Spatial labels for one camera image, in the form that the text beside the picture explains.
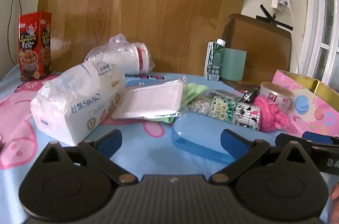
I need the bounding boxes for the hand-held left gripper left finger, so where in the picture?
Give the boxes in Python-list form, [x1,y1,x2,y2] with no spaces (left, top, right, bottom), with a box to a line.
[40,129,139,185]

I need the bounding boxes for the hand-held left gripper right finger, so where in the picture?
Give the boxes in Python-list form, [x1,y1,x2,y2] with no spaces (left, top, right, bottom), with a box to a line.
[211,129,320,185]

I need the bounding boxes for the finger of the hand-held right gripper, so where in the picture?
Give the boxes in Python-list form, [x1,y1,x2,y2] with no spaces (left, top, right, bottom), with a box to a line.
[275,131,339,148]

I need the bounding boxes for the pink cartoon box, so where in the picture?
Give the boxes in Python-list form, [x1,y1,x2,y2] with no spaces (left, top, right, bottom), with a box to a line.
[272,70,339,139]

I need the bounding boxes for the white tissue pack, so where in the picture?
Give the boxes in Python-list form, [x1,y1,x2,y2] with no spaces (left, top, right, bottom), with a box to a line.
[30,60,125,146]

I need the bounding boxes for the green cloth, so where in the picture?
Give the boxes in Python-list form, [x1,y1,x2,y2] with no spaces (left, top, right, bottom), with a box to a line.
[147,82,207,124]

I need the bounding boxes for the person's right hand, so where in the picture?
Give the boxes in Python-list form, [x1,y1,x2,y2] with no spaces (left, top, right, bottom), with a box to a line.
[329,183,339,200]

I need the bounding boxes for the black and white patterned pack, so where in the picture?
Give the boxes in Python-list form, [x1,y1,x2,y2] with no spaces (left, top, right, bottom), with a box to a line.
[232,104,262,132]

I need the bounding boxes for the small green patterned carton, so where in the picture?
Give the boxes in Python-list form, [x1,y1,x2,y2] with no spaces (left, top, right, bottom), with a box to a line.
[209,97,239,123]

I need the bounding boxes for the printed cartoon blanket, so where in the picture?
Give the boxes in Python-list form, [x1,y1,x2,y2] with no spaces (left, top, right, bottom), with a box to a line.
[0,65,339,224]

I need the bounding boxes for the blue plastic case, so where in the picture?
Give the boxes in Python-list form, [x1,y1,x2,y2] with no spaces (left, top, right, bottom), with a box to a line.
[171,112,237,164]

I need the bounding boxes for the pink fluffy yarn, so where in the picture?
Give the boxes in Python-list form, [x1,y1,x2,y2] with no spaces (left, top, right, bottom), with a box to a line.
[253,95,291,133]

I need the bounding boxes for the black cylinder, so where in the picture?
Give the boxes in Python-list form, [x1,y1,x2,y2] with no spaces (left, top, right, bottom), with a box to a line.
[239,88,260,103]

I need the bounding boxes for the bag of white beads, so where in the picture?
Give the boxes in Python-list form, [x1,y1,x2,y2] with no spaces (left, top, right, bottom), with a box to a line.
[188,91,213,115]

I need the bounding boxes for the small tin can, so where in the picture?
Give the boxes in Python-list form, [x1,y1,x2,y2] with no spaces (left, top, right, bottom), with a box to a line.
[260,82,293,111]

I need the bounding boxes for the flat white packet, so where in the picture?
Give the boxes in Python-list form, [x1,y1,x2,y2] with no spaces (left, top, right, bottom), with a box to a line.
[111,80,185,120]

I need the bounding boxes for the teal cup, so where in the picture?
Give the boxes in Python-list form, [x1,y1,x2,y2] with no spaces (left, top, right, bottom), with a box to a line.
[221,48,247,81]

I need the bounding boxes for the green drink carton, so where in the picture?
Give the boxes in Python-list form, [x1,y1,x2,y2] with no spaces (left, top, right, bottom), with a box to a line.
[204,38,226,81]

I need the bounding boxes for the clear bag of white items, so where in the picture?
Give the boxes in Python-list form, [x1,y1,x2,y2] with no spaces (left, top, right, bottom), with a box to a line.
[85,33,156,75]

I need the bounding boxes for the brown board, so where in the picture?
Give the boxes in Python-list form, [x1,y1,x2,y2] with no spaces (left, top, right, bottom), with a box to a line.
[222,14,292,83]

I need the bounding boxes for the long black tape strip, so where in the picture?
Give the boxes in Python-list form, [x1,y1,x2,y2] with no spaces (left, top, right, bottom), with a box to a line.
[256,15,293,31]

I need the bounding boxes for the red snack box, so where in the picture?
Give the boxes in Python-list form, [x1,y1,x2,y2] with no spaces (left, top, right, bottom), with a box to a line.
[18,11,52,82]

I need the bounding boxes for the short black tape strip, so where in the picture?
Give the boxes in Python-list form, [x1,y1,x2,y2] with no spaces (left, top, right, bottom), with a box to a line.
[260,4,278,20]

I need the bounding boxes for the wooden panel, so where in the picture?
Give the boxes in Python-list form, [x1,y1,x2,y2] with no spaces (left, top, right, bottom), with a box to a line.
[37,0,249,74]

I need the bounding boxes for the white window frame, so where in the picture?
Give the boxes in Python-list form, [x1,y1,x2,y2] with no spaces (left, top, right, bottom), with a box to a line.
[299,0,339,81]

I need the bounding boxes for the black wall cable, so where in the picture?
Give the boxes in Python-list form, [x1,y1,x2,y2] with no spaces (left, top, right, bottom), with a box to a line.
[7,0,24,66]

